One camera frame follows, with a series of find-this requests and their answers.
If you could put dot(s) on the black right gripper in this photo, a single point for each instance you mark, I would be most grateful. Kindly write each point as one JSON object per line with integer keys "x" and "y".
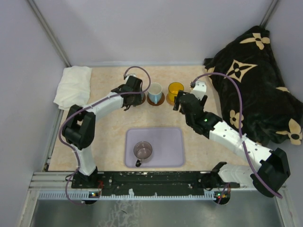
{"x": 177, "y": 103}

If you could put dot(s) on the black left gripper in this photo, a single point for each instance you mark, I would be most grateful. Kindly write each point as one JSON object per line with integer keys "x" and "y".
{"x": 137, "y": 100}

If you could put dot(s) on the brown wooden coaster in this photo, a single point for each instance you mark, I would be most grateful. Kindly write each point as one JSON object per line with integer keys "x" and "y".
{"x": 143, "y": 98}

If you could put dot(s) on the woven rattan coaster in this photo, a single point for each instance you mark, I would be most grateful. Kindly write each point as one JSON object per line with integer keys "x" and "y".
{"x": 169, "y": 101}

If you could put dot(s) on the white mug blue handle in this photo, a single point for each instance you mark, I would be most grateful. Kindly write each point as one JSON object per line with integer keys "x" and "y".
{"x": 155, "y": 93}

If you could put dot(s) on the yellow mug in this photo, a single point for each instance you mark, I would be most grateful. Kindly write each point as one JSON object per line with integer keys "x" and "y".
{"x": 173, "y": 90}

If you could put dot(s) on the dark wooden coaster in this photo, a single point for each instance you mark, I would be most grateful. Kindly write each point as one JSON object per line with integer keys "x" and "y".
{"x": 159, "y": 103}

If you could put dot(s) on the purple mug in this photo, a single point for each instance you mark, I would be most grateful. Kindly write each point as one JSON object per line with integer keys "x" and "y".
{"x": 143, "y": 152}

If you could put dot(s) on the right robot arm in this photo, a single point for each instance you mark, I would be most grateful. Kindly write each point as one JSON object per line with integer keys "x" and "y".
{"x": 270, "y": 168}

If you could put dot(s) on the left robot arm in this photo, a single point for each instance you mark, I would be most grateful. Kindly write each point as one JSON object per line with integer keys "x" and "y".
{"x": 79, "y": 127}

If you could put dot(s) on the lavender plastic tray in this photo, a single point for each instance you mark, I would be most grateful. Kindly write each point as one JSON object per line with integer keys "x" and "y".
{"x": 167, "y": 147}

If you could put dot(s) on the white folded cloth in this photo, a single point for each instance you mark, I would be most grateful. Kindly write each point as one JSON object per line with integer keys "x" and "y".
{"x": 74, "y": 87}

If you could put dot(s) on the black floral blanket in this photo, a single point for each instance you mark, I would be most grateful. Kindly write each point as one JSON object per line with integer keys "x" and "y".
{"x": 252, "y": 93}

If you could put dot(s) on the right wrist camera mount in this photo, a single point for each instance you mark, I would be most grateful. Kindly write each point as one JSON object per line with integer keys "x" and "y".
{"x": 198, "y": 89}

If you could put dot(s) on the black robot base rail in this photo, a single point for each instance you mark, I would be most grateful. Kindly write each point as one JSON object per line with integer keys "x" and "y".
{"x": 167, "y": 183}

